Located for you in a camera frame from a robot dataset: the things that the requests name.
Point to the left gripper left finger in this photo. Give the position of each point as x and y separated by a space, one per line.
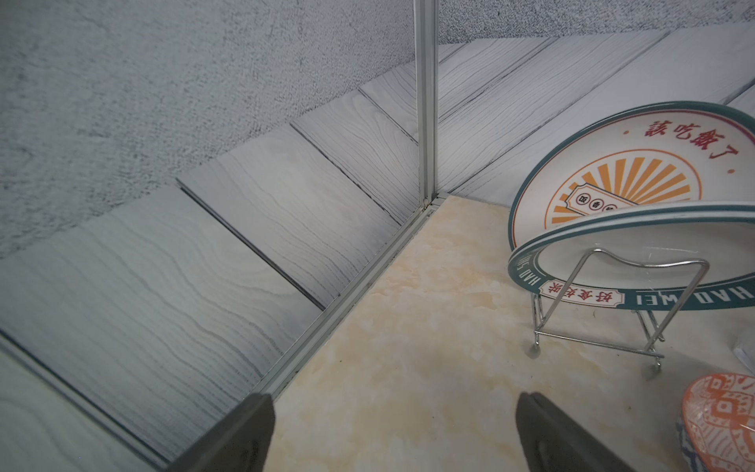
238 442

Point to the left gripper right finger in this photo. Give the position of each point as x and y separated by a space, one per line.
552 441

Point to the red patterned bowl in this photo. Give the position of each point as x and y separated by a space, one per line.
716 423

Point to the clear plastic cup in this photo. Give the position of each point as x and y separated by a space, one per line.
744 349

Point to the green rimmed white plate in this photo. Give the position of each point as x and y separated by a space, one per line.
721 233

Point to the orange sunburst plate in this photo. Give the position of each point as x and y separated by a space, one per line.
657 154

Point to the metal wire plate stand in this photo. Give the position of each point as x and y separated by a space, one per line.
652 329

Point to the left aluminium frame post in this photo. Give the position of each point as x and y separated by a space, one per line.
426 53

